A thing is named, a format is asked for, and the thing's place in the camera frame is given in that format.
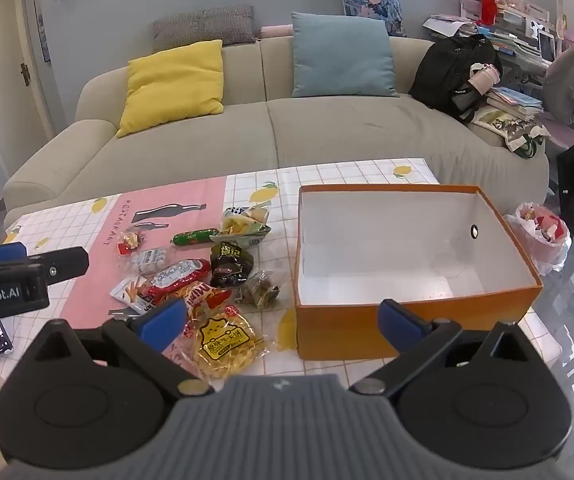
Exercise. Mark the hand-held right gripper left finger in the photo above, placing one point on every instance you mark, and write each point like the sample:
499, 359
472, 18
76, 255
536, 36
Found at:
164, 317

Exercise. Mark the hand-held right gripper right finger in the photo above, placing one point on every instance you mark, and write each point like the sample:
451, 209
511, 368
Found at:
396, 322

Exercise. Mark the white biscuit stick packet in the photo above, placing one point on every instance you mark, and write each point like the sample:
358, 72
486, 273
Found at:
129, 294

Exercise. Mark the red sausage packet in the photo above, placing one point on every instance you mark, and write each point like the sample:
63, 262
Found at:
177, 276

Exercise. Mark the orange red snack packet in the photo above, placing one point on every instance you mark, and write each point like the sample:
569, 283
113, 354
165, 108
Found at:
207, 300

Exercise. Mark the orange cardboard box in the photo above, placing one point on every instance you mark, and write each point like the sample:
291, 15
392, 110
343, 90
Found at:
342, 330

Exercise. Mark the white candy balls packet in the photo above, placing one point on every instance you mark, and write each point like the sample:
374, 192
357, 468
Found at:
149, 261

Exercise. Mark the small red candy packet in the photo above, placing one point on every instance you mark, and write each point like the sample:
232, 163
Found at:
129, 242

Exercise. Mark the yellow snack packet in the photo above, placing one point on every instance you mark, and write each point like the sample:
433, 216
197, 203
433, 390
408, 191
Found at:
224, 345

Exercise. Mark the black snack packet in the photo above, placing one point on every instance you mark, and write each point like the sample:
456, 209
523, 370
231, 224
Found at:
229, 262

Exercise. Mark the green sausage stick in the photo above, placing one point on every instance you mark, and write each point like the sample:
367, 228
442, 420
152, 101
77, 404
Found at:
194, 237

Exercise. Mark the clear packet of dark snack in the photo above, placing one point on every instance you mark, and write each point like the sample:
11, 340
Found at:
262, 290

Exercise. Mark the green chips bag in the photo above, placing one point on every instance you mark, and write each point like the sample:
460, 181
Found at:
244, 222

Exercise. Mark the plastic trash bag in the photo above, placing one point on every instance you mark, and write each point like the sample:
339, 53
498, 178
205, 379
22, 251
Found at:
542, 240

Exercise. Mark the beige sofa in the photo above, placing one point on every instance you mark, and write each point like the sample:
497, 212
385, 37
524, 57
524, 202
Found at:
342, 130

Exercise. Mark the yellow pillow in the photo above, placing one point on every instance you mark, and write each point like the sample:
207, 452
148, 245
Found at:
172, 85

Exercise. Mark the printed tote bag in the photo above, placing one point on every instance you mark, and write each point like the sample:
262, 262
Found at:
502, 127

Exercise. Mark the stack of books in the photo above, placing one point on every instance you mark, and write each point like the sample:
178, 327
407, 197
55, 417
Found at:
514, 101

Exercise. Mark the black backpack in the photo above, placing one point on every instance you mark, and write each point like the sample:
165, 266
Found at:
447, 70

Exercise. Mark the pink bottle pouch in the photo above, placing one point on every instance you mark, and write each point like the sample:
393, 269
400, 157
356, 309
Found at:
484, 79

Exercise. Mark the blue pillow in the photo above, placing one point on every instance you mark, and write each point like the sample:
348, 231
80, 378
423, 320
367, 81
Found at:
342, 55

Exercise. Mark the grey checked pillow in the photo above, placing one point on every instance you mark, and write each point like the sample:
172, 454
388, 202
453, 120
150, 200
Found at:
202, 25

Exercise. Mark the grey desk chair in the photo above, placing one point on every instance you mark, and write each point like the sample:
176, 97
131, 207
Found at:
567, 75

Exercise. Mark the pile of papers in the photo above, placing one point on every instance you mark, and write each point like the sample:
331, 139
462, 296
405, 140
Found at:
444, 25

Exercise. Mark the pink pillow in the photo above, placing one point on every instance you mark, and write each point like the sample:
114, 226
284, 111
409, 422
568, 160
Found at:
277, 31

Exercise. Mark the white tablet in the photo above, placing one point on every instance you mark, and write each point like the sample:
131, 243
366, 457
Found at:
547, 46

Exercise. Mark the figure print pillow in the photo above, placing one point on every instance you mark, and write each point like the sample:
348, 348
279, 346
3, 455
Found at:
369, 0

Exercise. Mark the red bag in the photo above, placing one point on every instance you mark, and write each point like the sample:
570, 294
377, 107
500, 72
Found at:
487, 2

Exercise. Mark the white desk shelf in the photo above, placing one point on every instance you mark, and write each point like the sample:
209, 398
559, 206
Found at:
517, 5

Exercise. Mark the wall poster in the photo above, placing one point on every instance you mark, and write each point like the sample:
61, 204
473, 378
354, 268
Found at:
41, 15

